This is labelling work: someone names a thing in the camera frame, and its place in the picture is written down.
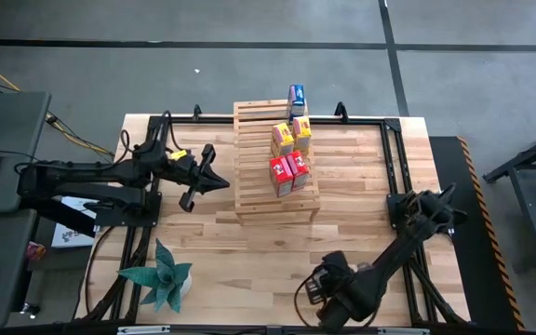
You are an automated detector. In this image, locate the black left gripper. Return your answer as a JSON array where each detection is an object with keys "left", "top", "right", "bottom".
[{"left": 165, "top": 143, "right": 231, "bottom": 214}]

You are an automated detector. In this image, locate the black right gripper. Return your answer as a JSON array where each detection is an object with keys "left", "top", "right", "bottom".
[{"left": 305, "top": 250, "right": 357, "bottom": 304}]

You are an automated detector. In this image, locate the red cereal box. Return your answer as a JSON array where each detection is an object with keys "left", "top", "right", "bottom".
[
  {"left": 285, "top": 149, "right": 311, "bottom": 191},
  {"left": 269, "top": 156, "right": 295, "bottom": 199}
]

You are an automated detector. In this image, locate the yellow cereal box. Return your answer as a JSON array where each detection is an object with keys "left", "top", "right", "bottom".
[
  {"left": 291, "top": 115, "right": 314, "bottom": 154},
  {"left": 271, "top": 122, "right": 296, "bottom": 158}
]

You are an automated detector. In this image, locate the blue cereal box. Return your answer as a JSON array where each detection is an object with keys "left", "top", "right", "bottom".
[{"left": 288, "top": 83, "right": 307, "bottom": 123}]

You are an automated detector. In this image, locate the wooden slatted shelf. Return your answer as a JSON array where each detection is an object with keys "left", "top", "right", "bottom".
[{"left": 233, "top": 99, "right": 321, "bottom": 227}]

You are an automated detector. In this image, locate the white plant pot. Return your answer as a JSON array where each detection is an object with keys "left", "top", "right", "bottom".
[{"left": 179, "top": 273, "right": 194, "bottom": 299}]

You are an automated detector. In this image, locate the green artificial plant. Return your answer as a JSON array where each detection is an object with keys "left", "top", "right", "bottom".
[{"left": 117, "top": 237, "right": 194, "bottom": 314}]

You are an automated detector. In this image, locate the black mat with hazard stripe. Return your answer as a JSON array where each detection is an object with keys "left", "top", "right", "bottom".
[{"left": 428, "top": 135, "right": 526, "bottom": 331}]

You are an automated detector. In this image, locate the white printed box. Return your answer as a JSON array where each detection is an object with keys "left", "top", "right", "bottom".
[{"left": 51, "top": 204, "right": 98, "bottom": 249}]

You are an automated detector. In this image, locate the small pink packet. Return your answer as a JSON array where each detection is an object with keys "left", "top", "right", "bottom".
[{"left": 25, "top": 241, "right": 48, "bottom": 262}]

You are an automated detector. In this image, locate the grey metal stand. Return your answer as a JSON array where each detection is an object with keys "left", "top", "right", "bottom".
[{"left": 483, "top": 121, "right": 536, "bottom": 274}]

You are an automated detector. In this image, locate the grey desk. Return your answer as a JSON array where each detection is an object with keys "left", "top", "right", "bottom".
[
  {"left": 0, "top": 208, "right": 39, "bottom": 329},
  {"left": 0, "top": 90, "right": 53, "bottom": 215}
]

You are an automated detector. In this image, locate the small shiny metal caster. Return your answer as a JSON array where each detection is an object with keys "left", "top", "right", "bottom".
[{"left": 20, "top": 301, "right": 41, "bottom": 320}]

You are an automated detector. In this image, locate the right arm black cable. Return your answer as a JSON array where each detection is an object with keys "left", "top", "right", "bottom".
[{"left": 293, "top": 274, "right": 330, "bottom": 329}]

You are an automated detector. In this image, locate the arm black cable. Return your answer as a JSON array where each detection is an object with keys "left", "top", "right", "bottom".
[
  {"left": 118, "top": 110, "right": 177, "bottom": 155},
  {"left": 293, "top": 274, "right": 330, "bottom": 329}
]

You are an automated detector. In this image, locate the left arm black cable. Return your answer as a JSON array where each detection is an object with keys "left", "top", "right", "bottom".
[{"left": 118, "top": 110, "right": 177, "bottom": 155}]

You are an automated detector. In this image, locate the silver metal bracket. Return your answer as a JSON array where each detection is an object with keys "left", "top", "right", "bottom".
[
  {"left": 378, "top": 328, "right": 430, "bottom": 335},
  {"left": 117, "top": 325, "right": 171, "bottom": 335}
]

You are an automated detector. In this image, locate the black aluminium table frame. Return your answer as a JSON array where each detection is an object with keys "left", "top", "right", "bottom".
[{"left": 79, "top": 114, "right": 472, "bottom": 327}]

